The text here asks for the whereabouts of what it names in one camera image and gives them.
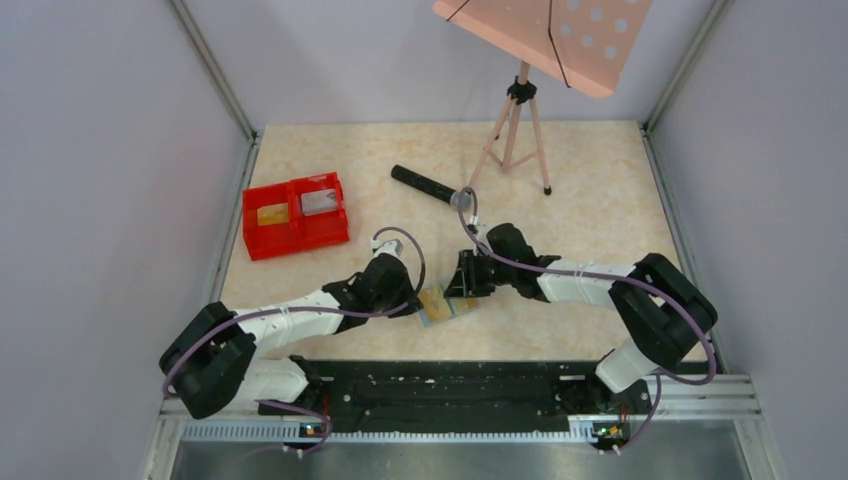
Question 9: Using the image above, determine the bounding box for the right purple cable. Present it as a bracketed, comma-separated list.
[458, 187, 719, 455]

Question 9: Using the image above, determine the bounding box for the gold card in bin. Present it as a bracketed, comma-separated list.
[256, 203, 290, 227]

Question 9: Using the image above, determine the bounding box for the red plastic bin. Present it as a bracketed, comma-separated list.
[242, 172, 350, 261]

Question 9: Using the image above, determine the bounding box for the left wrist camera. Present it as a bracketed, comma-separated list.
[370, 238, 403, 260]

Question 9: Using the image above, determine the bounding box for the black handheld microphone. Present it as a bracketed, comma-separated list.
[390, 164, 471, 211]

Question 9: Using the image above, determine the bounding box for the gold credit card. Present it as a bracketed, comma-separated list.
[419, 285, 452, 326]

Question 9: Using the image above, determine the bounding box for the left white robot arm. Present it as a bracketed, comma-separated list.
[159, 253, 421, 419]

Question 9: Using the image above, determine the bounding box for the purple cable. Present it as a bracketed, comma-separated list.
[160, 226, 427, 458]
[458, 187, 719, 455]

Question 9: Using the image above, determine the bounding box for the silver card in bin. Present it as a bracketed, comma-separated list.
[300, 189, 339, 216]

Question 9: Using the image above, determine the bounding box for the gold card in holder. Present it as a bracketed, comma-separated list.
[452, 298, 480, 316]

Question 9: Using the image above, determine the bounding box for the pink music stand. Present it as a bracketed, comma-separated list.
[433, 0, 652, 195]

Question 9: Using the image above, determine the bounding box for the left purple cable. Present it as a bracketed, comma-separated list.
[160, 226, 427, 458]

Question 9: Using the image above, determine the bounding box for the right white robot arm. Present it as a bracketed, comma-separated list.
[444, 223, 718, 393]

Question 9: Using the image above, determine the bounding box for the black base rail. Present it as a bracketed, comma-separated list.
[293, 357, 652, 435]

